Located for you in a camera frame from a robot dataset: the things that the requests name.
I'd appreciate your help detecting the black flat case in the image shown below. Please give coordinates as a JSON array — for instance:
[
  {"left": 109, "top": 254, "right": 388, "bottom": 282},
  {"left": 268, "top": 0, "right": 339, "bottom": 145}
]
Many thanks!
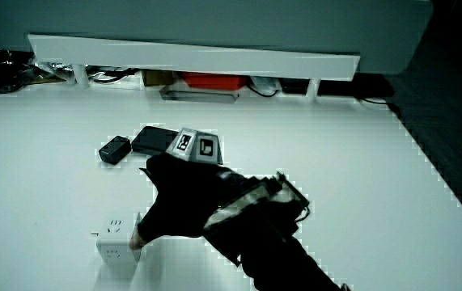
[{"left": 131, "top": 125, "right": 180, "bottom": 157}]

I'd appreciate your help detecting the black box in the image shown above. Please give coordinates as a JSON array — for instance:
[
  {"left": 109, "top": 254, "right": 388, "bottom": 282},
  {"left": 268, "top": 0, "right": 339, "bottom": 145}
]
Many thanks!
[{"left": 278, "top": 78, "right": 311, "bottom": 96}]

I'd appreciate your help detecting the brown cardboard box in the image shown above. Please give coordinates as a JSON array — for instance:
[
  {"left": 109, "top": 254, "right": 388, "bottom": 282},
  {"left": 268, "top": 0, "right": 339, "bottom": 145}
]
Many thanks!
[{"left": 141, "top": 69, "right": 176, "bottom": 87}]

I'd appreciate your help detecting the grey flat tray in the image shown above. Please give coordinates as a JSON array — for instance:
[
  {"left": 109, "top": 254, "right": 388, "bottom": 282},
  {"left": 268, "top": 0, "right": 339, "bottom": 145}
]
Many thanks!
[{"left": 159, "top": 86, "right": 240, "bottom": 105}]

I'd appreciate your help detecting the black power adapter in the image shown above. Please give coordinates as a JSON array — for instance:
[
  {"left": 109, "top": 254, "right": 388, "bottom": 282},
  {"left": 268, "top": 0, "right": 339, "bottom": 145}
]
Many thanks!
[{"left": 98, "top": 135, "right": 133, "bottom": 166}]

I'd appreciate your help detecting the large grey panel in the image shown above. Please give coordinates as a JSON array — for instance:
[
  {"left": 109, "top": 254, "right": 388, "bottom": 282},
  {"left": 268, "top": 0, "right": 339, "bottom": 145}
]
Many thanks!
[{"left": 0, "top": 0, "right": 434, "bottom": 76}]

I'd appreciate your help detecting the white desk shelf riser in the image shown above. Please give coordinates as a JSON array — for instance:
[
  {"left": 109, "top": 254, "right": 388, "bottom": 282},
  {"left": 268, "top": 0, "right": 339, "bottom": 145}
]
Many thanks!
[{"left": 27, "top": 33, "right": 362, "bottom": 102}]

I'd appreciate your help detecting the red box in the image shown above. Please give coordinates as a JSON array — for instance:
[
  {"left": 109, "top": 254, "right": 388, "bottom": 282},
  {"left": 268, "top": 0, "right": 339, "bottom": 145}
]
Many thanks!
[{"left": 180, "top": 72, "right": 250, "bottom": 91}]

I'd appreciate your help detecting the white cube socket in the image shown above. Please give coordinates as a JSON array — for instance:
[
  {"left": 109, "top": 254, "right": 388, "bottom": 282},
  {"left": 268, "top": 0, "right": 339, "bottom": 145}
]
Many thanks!
[{"left": 91, "top": 212, "right": 143, "bottom": 268}]

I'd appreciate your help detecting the black cable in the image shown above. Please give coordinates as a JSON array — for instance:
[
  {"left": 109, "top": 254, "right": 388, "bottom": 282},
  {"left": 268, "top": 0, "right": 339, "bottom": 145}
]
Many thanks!
[
  {"left": 356, "top": 95, "right": 402, "bottom": 119},
  {"left": 91, "top": 69, "right": 139, "bottom": 85}
]

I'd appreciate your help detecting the crumpled silver foil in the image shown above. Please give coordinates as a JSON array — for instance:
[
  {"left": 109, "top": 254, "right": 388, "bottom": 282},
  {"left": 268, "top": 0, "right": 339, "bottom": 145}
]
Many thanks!
[{"left": 31, "top": 55, "right": 74, "bottom": 83}]

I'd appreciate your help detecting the person's right hand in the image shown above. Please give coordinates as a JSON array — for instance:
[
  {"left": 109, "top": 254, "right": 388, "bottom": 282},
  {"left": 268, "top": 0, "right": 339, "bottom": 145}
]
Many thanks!
[{"left": 128, "top": 127, "right": 236, "bottom": 251}]

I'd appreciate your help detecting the clear plastic bag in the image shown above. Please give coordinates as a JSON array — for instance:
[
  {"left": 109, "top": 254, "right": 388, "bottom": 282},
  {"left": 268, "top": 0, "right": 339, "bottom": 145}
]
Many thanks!
[{"left": 249, "top": 75, "right": 279, "bottom": 97}]

